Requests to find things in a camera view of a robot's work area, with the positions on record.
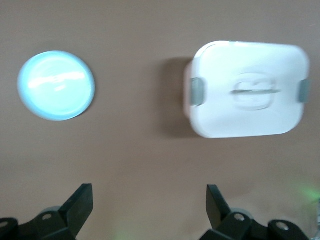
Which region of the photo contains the clear box lid handle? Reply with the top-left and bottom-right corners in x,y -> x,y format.
231,72 -> 281,111

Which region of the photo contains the white lidded plastic box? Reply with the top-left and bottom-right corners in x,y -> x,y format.
183,40 -> 312,139

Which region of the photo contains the grey box latch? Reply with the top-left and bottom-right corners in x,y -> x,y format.
190,77 -> 207,106
298,79 -> 312,104

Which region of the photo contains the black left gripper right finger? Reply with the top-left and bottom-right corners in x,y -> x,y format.
199,184 -> 311,240

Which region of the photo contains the light blue round plate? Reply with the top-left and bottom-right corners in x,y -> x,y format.
16,50 -> 96,122

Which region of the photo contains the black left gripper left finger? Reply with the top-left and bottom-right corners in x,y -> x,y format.
0,183 -> 95,240

